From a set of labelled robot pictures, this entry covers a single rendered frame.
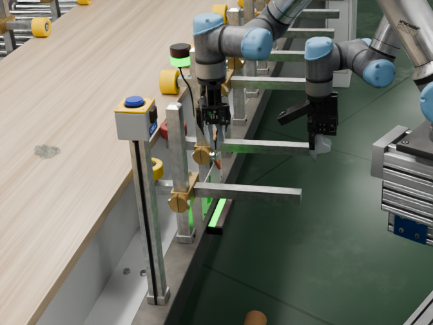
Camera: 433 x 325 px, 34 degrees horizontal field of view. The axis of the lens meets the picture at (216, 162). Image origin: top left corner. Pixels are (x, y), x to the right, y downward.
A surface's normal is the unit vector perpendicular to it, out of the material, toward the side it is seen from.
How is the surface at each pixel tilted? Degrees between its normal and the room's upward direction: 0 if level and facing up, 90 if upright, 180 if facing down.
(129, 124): 90
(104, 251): 90
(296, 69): 90
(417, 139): 0
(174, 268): 0
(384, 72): 90
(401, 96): 0
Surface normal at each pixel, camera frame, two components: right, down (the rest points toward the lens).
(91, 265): 0.97, 0.06
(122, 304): -0.06, -0.88
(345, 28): -0.22, 0.47
